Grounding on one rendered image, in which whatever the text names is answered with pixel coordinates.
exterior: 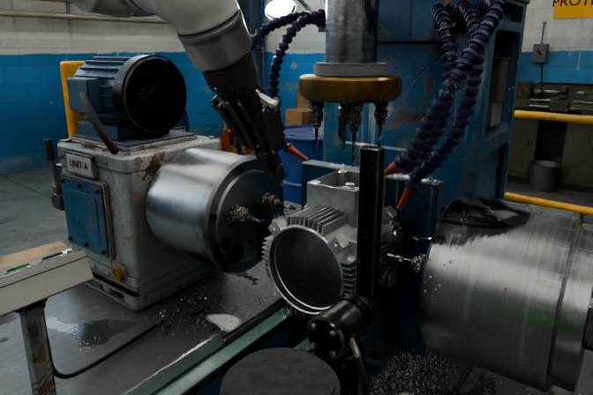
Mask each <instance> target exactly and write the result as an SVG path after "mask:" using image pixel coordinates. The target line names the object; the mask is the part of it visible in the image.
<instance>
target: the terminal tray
mask: <svg viewBox="0 0 593 395"><path fill-rule="evenodd" d="M386 179H387V178H386V177H384V184H383V203H382V209H383V208H384V207H385V196H386ZM340 186H341V187H340ZM358 186H359V173H358V172H353V171H348V170H342V169H341V170H338V171H336V172H333V173H331V174H329V175H324V176H322V177H320V178H317V179H315V180H312V181H309V182H308V183H307V208H308V207H311V206H315V205H317V206H319V205H321V206H323V205H325V206H326V207H328V206H330V208H332V207H334V209H335V210H336V209H339V212H341V211H343V215H344V214H346V213H347V214H348V223H349V224H350V225H351V226H352V227H353V228H356V229H357V213H358ZM339 187H340V188H339Z"/></svg>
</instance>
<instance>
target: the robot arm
mask: <svg viewBox="0 0 593 395"><path fill-rule="evenodd" d="M72 1H73V2H74V3H75V4H76V6H77V7H78V8H79V9H80V10H81V11H85V12H92V13H97V14H102V15H107V16H111V17H116V18H129V17H150V16H154V15H156V16H158V17H160V18H161V19H163V20H165V21H169V22H170V24H171V25H172V26H173V27H174V29H175V30H176V33H177V36H178V39H179V40H180V41H181V42H182V44H183V46H184V49H185V51H186V53H187V55H188V57H189V58H190V60H191V63H192V65H193V67H194V68H196V69H197V70H200V71H201V72H202V74H203V76H204V78H205V80H206V82H207V84H208V86H209V88H210V90H211V91H212V92H213V93H216V94H217V95H215V96H214V97H213V99H211V100H210V101H209V103H210V104H211V106H212V107H213V108H214V109H215V110H216V111H217V112H218V113H219V114H220V116H221V118H222V119H223V120H224V122H225V123H226V124H227V125H228V127H229V129H230V130H231V132H232V133H233V135H234V136H235V138H236V140H237V141H238V143H239V144H240V146H242V148H243V149H244V150H247V149H250V150H251V152H252V153H254V154H255V155H256V157H257V159H258V161H259V164H260V166H261V167H262V168H263V170H264V173H265V175H266V178H267V180H268V182H269V184H270V186H272V187H276V188H278V187H279V186H280V184H281V183H282V182H283V180H284V179H285V178H286V177H287V176H286V173H285V171H284V168H283V166H282V161H281V158H280V155H279V154H278V152H279V151H280V150H281V149H282V148H283V147H284V146H285V141H284V136H283V130H282V124H281V114H280V106H281V99H280V98H279V97H274V98H273V99H271V98H270V97H268V96H267V95H265V91H264V89H263V88H262V86H261V85H260V84H259V82H258V67H257V65H256V63H255V61H254V58H253V56H252V53H251V45H252V40H251V36H250V34H249V32H248V29H247V26H246V24H245V22H244V18H243V14H242V12H241V10H240V9H239V6H238V3H237V0H72ZM244 139H246V140H244Z"/></svg>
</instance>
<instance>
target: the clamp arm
mask: <svg viewBox="0 0 593 395"><path fill-rule="evenodd" d="M384 166H385V148H384V147H379V146H372V145H365V146H362V147H361V148H360V161H359V186H358V213H357V264H356V291H355V295H357V296H359V297H360V298H361V299H363V300H364V301H365V302H366V304H367V305H369V308H370V311H371V313H372V318H374V317H375V316H376V315H377V313H378V296H379V260H380V240H381V221H382V203H383V184H384Z"/></svg>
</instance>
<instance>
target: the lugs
mask: <svg viewBox="0 0 593 395"><path fill-rule="evenodd" d="M395 216H397V213H396V212H395V210H394V209H393V207H392V206H391V205H388V206H386V207H384V208H383V209H382V218H383V219H385V220H391V219H393V218H394V217H395ZM284 227H286V221H285V220H284V219H283V218H280V219H278V220H275V221H274V222H273V223H272V224H271V225H270V226H269V227H268V229H269V230H270V232H271V233H272V235H273V236H275V235H276V234H277V233H278V232H280V231H281V230H282V229H283V228H284ZM327 243H328V245H329V246H330V247H331V249H332V250H333V251H334V253H335V255H337V254H339V253H340V252H342V251H343V250H345V249H346V248H348V246H350V244H349V242H348V241H347V239H346V238H345V237H344V235H343V234H342V233H339V234H338V235H336V236H334V237H333V238H332V239H331V240H329V241H328V242H327ZM269 291H270V293H271V294H272V296H273V297H274V299H275V300H276V301H278V300H279V299H281V298H282V296H281V295H280V293H279V292H278V291H277V289H276V287H275V286H272V287H271V288H270V289H269Z"/></svg>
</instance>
